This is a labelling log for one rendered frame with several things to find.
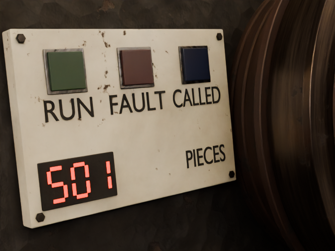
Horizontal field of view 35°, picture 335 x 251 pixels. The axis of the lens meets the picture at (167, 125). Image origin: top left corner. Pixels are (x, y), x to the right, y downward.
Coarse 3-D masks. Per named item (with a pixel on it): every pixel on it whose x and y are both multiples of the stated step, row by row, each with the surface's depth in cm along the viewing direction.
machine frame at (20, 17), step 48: (0, 0) 49; (48, 0) 52; (96, 0) 55; (144, 0) 59; (192, 0) 63; (240, 0) 68; (0, 48) 49; (0, 96) 49; (0, 144) 50; (0, 192) 51; (192, 192) 63; (240, 192) 67; (0, 240) 52; (48, 240) 52; (96, 240) 55; (144, 240) 58; (192, 240) 62; (240, 240) 67
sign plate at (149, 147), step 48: (48, 48) 50; (96, 48) 53; (144, 48) 56; (48, 96) 50; (96, 96) 53; (144, 96) 56; (192, 96) 60; (48, 144) 50; (96, 144) 53; (144, 144) 56; (192, 144) 60; (48, 192) 49; (96, 192) 52; (144, 192) 56
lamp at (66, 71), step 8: (48, 56) 49; (56, 56) 50; (64, 56) 50; (72, 56) 51; (80, 56) 51; (48, 64) 49; (56, 64) 50; (64, 64) 50; (72, 64) 51; (80, 64) 51; (56, 72) 50; (64, 72) 50; (72, 72) 51; (80, 72) 51; (56, 80) 50; (64, 80) 50; (72, 80) 51; (80, 80) 51; (56, 88) 50; (64, 88) 50; (72, 88) 51; (80, 88) 51
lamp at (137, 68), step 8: (128, 56) 54; (136, 56) 55; (144, 56) 56; (128, 64) 54; (136, 64) 55; (144, 64) 56; (128, 72) 54; (136, 72) 55; (144, 72) 56; (152, 72) 56; (128, 80) 54; (136, 80) 55; (144, 80) 56; (152, 80) 56
